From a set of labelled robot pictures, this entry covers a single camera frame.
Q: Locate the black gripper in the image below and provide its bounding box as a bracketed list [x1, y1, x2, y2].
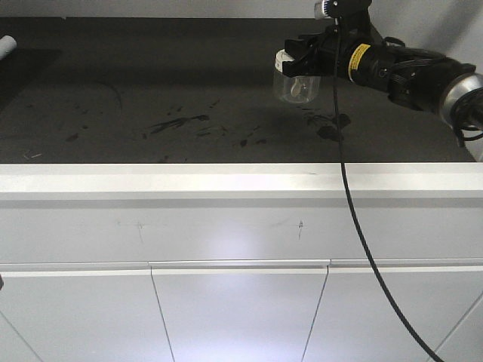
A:
[282, 26, 358, 80]

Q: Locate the glass jar with white lid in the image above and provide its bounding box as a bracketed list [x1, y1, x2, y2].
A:
[273, 49, 321, 104]

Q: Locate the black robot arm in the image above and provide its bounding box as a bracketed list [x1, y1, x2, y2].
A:
[275, 26, 482, 146]

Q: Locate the white cabinet centre door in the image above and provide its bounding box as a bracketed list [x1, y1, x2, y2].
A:
[153, 263, 328, 361]

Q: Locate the white cabinet door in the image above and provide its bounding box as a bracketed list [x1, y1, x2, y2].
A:
[153, 263, 328, 361]
[301, 257, 483, 362]
[1, 264, 174, 361]

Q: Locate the white cabinet right door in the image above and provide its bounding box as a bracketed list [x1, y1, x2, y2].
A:
[301, 257, 483, 362]

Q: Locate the white pipe stub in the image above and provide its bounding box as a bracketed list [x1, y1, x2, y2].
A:
[0, 35, 17, 60]

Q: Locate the white cabinet left door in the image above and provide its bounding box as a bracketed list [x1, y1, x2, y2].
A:
[1, 264, 174, 361]

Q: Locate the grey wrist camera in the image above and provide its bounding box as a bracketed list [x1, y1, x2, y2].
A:
[314, 0, 373, 20]

